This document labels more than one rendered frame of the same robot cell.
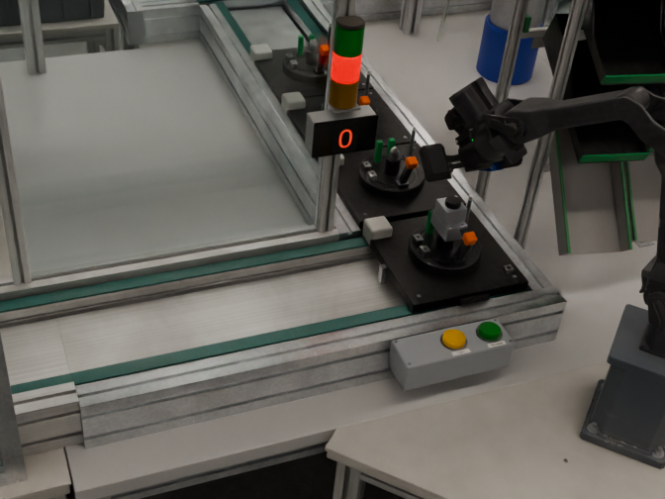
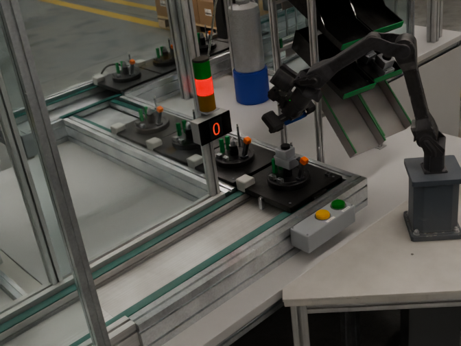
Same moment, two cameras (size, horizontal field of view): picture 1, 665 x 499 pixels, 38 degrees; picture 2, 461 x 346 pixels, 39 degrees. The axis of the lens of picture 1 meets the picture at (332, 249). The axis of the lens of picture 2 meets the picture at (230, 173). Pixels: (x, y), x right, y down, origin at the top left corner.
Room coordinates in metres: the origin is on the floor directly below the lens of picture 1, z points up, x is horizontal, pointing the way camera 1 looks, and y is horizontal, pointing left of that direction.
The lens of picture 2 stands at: (-0.26, 0.40, 2.00)
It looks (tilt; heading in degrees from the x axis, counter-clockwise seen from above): 28 degrees down; 346
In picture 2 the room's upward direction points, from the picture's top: 8 degrees counter-clockwise
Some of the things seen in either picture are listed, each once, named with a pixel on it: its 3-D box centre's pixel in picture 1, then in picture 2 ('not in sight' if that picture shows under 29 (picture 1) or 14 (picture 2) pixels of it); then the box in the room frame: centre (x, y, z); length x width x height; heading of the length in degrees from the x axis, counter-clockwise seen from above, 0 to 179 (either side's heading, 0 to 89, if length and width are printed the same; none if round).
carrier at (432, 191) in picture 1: (392, 162); (233, 147); (1.70, -0.11, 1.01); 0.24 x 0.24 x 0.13; 25
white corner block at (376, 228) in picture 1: (377, 231); (245, 183); (1.52, -0.08, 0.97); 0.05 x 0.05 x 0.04; 25
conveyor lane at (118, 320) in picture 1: (290, 297); (216, 235); (1.37, 0.07, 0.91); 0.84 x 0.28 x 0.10; 115
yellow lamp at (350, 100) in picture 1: (343, 90); (206, 101); (1.50, 0.01, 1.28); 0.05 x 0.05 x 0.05
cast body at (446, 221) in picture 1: (447, 212); (283, 154); (1.48, -0.21, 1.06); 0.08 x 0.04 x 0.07; 25
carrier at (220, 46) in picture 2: not in sight; (202, 40); (3.01, -0.35, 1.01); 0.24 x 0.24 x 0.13; 25
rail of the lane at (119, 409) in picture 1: (336, 357); (263, 251); (1.22, -0.03, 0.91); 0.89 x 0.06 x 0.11; 115
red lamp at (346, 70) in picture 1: (345, 64); (204, 85); (1.50, 0.01, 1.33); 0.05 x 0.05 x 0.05
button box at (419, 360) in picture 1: (450, 352); (323, 224); (1.24, -0.23, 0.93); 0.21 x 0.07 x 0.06; 115
